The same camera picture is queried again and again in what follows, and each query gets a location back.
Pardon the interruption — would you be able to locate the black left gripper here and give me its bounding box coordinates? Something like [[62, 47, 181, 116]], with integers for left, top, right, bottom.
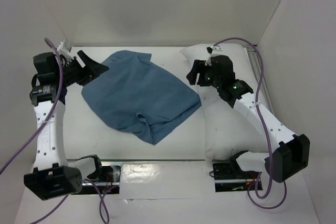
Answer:
[[56, 50, 109, 87]]

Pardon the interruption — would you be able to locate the blue pillowcase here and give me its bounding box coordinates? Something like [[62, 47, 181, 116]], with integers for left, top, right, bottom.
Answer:
[[81, 50, 201, 145]]

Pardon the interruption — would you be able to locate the white pillow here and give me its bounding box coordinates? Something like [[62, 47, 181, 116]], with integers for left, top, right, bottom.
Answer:
[[179, 42, 274, 161]]

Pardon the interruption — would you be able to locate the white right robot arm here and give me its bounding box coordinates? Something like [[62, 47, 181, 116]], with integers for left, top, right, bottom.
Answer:
[[186, 55, 310, 183]]

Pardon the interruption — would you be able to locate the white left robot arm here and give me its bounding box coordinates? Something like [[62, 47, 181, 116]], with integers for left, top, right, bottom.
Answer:
[[24, 50, 108, 200]]

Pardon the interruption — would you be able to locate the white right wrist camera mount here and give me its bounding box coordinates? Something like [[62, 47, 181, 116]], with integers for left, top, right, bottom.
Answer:
[[205, 45, 223, 66]]

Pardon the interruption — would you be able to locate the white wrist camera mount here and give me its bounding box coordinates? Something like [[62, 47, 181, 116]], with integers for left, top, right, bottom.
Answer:
[[205, 45, 223, 66], [57, 39, 72, 65]]

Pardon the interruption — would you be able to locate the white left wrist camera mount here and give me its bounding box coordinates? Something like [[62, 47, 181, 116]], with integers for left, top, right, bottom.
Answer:
[[57, 39, 72, 65]]

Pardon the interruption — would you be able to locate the aluminium frame rail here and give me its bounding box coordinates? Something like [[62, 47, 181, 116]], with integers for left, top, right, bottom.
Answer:
[[246, 44, 274, 112]]

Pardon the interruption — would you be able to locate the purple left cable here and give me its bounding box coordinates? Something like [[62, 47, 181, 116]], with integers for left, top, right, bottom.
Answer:
[[0, 37, 119, 224]]

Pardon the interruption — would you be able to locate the purple cable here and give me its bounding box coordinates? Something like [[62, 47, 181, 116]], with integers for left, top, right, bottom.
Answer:
[[0, 37, 119, 224], [212, 37, 287, 208]]

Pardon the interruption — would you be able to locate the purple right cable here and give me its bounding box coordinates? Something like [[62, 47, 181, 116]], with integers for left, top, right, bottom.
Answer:
[[212, 37, 287, 208]]

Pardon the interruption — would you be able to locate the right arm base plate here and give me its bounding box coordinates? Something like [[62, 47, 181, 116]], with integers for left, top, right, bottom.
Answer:
[[209, 163, 258, 193]]

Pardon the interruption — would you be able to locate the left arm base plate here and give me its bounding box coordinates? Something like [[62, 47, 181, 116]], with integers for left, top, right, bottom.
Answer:
[[69, 161, 122, 195]]

